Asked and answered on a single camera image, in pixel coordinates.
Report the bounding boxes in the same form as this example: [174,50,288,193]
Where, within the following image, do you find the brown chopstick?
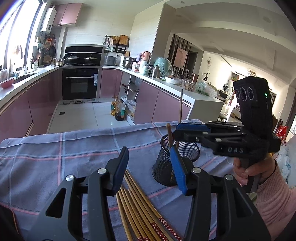
[166,123,174,148]
[179,88,183,123]

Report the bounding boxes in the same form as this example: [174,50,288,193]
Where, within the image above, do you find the pink sleeved right forearm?
[256,167,295,240]

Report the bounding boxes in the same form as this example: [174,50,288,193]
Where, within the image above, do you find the right hand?
[233,154,276,186]

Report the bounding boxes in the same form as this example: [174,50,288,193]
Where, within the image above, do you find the black mesh utensil holder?
[151,133,201,187]

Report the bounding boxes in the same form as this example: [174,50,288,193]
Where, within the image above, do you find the pink lower cabinets right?
[99,67,191,124]

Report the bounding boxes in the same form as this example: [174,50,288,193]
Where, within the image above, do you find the pink cabinets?
[1,68,62,141]
[99,67,191,124]

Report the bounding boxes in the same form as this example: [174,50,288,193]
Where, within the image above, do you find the wooden chopstick leftmost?
[116,193,133,241]

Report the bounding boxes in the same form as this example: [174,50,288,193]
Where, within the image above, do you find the wooden chopstick red pattern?
[123,174,166,240]

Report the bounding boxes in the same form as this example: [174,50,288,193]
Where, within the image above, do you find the wooden chopstick middle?
[119,187,149,240]

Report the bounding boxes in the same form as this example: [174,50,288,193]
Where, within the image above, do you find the green glass jar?
[154,57,173,77]

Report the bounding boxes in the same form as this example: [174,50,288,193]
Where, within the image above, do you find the yellow cooking oil bottle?
[110,96,118,116]

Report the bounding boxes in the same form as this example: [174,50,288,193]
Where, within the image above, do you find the dark soy sauce bottle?
[115,99,125,121]

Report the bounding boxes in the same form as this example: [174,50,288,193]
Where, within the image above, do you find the purple plaid tablecloth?
[0,119,235,241]

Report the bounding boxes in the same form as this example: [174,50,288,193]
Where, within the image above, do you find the steel stock pot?
[122,57,136,69]

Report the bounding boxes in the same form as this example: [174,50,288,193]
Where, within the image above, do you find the pink lower cabinets left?
[1,68,62,141]

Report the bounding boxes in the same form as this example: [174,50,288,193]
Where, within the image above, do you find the black built-in oven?
[61,44,104,104]

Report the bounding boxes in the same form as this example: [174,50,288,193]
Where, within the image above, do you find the red bowl on counter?
[0,77,15,89]

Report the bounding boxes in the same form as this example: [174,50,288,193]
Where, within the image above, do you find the white water heater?
[40,7,57,34]

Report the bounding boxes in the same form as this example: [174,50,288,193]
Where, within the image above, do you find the pink upper cabinet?
[53,3,82,27]

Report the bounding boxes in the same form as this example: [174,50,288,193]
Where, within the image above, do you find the black tracking camera module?
[233,76,273,139]

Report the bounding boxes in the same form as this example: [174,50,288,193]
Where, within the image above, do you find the black wall spice rack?
[103,35,130,54]

